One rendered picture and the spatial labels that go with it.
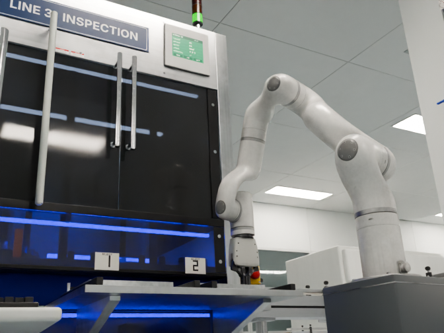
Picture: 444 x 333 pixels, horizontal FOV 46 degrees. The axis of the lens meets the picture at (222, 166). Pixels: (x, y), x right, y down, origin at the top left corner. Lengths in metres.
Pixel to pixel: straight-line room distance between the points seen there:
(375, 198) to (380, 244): 0.13
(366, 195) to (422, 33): 2.00
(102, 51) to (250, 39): 2.05
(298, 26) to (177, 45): 1.80
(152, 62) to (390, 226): 1.21
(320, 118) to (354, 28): 2.46
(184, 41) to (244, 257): 1.02
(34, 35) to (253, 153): 0.93
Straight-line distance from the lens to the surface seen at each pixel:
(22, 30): 2.11
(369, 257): 1.49
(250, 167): 1.82
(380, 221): 1.50
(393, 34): 4.28
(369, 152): 1.50
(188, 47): 2.33
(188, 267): 1.97
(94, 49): 2.15
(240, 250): 1.78
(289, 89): 1.75
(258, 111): 1.85
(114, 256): 1.87
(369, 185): 1.52
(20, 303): 1.22
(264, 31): 3.97
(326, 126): 1.66
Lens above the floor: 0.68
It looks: 21 degrees up
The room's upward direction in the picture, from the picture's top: 3 degrees counter-clockwise
